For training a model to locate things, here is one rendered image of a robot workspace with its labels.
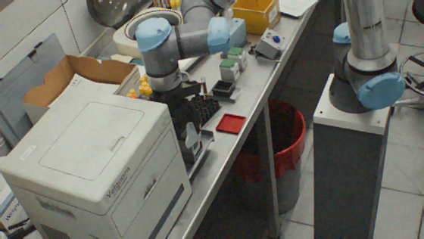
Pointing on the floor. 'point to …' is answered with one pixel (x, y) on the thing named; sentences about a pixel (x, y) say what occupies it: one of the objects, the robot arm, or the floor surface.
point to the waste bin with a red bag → (284, 169)
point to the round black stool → (414, 62)
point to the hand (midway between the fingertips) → (186, 140)
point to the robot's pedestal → (347, 181)
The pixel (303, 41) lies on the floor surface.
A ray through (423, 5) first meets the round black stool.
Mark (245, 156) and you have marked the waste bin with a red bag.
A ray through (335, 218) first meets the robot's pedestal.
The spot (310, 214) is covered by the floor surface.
